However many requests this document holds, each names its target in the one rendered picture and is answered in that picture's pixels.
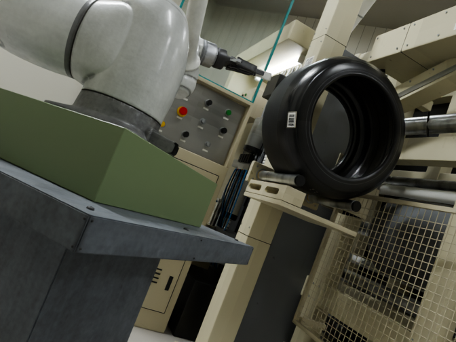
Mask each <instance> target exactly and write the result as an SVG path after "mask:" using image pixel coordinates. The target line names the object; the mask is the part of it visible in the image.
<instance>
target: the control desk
mask: <svg viewBox="0 0 456 342"><path fill-rule="evenodd" d="M253 106H254V104H253V103H251V102H250V101H248V100H246V99H244V98H242V97H240V96H238V95H236V94H234V93H232V92H230V91H228V90H226V89H224V88H222V87H220V86H218V85H216V84H214V83H212V82H210V81H208V80H207V79H204V78H203V77H200V76H198V80H197V83H196V87H195V89H194V91H193V93H192V94H191V95H190V96H189V97H187V98H184V99H177V98H175V99H174V101H173V103H172V105H171V107H170V109H169V111H168V113H167V114H166V116H165V118H164V120H163V122H162V124H161V126H160V129H159V133H160V134H161V135H162V136H165V137H166V138H168V139H170V140H172V141H174V142H175V143H177V144H178V147H179V150H178V153H177V154H176V155H175V156H174V158H175V159H177V160H178V161H180V162H182V163H184V164H185V165H187V166H189V167H190V168H192V169H194V170H195V171H197V172H199V173H200V174H202V175H203V176H205V177H206V178H208V179H210V180H211V181H213V182H215V183H216V184H217V186H216V189H215V192H214V195H213V196H212V199H211V202H210V205H209V207H208V209H207V212H206V215H205V217H204V219H203V222H202V225H203V226H206V225H207V223H208V220H209V218H210V215H211V212H212V209H213V208H214V205H215V202H216V199H217V197H218V195H219V192H220V190H221V187H222V185H223V182H224V179H225V177H226V175H227V172H228V169H229V167H230V165H231V162H232V160H233V157H234V155H235V152H236V150H237V147H238V145H239V143H240V139H241V137H242V134H243V132H244V129H245V127H246V124H247V122H248V119H249V117H250V114H251V112H252V109H253ZM191 263H192V261H180V260H169V259H161V260H160V262H159V265H158V267H157V270H156V272H155V275H154V277H153V279H152V282H151V285H150V287H149V289H148V292H147V295H146V297H145V299H144V302H143V304H142V307H141V309H140V312H139V314H138V317H137V319H136V321H135V324H134V326H137V327H141V328H145V329H148V330H153V331H156V332H159V333H164V331H165V329H166V326H167V324H168V321H169V319H170V316H171V313H172V310H173V309H174V306H175V303H176V300H177V298H178V296H179V293H180V291H181V288H182V286H183V283H184V281H185V278H186V276H187V273H188V270H189V268H190V266H191Z"/></svg>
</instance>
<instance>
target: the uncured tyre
mask: <svg viewBox="0 0 456 342"><path fill-rule="evenodd" d="M324 90H326V91H327V92H330V93H331V94H332V95H333V96H335V97H336V98H337V99H338V100H339V102H340V103H341V104H342V105H343V107H344V109H345V112H346V113H347V117H348V120H349V142H348V146H347V149H346V151H345V153H344V155H343V157H342V158H341V160H340V161H339V162H338V163H337V164H336V165H335V166H334V167H333V168H331V169H329V168H328V167H327V166H326V165H325V164H324V163H323V161H322V160H321V159H320V157H319V155H318V153H317V151H316V148H315V146H314V141H313V137H312V131H311V124H312V117H313V114H314V109H315V106H316V103H317V101H318V99H319V97H320V96H321V94H322V93H323V91H324ZM294 111H296V112H297V118H296V126H295V128H287V120H288V112H294ZM404 136H405V118H404V111H403V108H402V103H401V101H400V98H399V95H398V93H397V91H396V89H395V87H394V86H393V84H392V83H391V81H390V80H389V79H388V78H387V76H386V75H385V74H384V73H383V72H382V71H381V70H380V69H378V68H377V67H376V66H375V65H373V64H371V63H369V62H367V61H365V60H362V59H359V58H354V57H348V56H334V57H330V58H325V59H323V60H320V61H317V62H315V63H312V64H309V65H307V66H304V67H302V68H299V69H297V70H295V71H293V72H292V73H291V74H289V75H288V76H286V77H285V78H284V79H283V80H282V81H281V82H280V83H279V85H278V86H277V87H276V89H275V90H274V91H273V93H272V94H271V96H270V98H269V100H268V102H267V105H266V107H265V111H264V114H263V122H262V138H263V146H264V149H265V153H266V155H267V158H268V160H269V163H270V164H271V166H272V168H273V169H274V170H275V172H281V173H288V174H300V175H302V176H304V177H305V184H304V185H303V186H302V187H297V186H292V185H290V186H291V187H292V188H294V189H296V190H299V191H301V192H304V193H306V194H310V195H316V196H320V197H327V198H330V199H335V200H348V199H352V198H355V197H360V196H362V195H366V194H367V193H370V192H371V191H373V190H375V189H376V188H377V187H378V186H380V185H381V184H382V183H383V182H384V181H385V180H386V179H387V178H388V176H389V175H390V174H391V173H392V171H393V169H394V168H395V166H396V164H397V162H398V160H399V157H400V154H401V152H402V147H403V144H404ZM311 188H314V189H315V190H316V191H318V192H319V193H314V192H313V191H311V190H309V189H311Z"/></svg>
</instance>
